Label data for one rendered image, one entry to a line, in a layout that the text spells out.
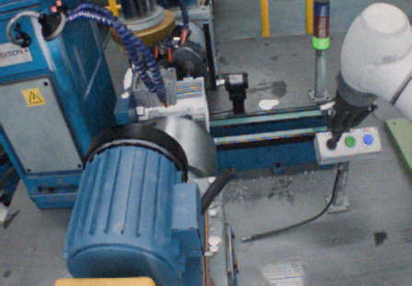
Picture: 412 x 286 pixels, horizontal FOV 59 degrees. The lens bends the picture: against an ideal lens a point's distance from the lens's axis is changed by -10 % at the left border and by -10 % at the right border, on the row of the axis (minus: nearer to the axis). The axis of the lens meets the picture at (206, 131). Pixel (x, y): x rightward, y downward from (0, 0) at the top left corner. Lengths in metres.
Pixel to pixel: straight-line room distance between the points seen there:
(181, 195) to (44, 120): 0.62
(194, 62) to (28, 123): 0.60
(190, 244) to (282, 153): 0.77
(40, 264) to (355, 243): 0.93
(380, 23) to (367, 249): 0.72
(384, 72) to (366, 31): 0.07
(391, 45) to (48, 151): 0.94
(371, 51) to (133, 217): 0.42
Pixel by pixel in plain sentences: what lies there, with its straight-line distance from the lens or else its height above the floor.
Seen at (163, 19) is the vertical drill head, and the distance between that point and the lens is 1.09.
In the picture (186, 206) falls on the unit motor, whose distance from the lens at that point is 0.58.
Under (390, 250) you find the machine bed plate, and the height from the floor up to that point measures 0.80.
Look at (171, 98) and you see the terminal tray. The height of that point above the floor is 1.10.
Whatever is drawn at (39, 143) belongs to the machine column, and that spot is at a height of 1.10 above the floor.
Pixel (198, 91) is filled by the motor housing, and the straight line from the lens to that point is 1.19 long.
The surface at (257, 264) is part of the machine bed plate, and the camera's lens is 1.12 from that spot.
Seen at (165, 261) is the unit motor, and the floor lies 1.30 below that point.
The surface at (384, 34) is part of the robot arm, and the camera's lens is 0.61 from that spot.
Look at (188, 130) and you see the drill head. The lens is 0.98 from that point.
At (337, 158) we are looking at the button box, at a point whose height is 1.04.
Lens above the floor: 1.76
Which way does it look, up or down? 39 degrees down
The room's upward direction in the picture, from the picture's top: 9 degrees counter-clockwise
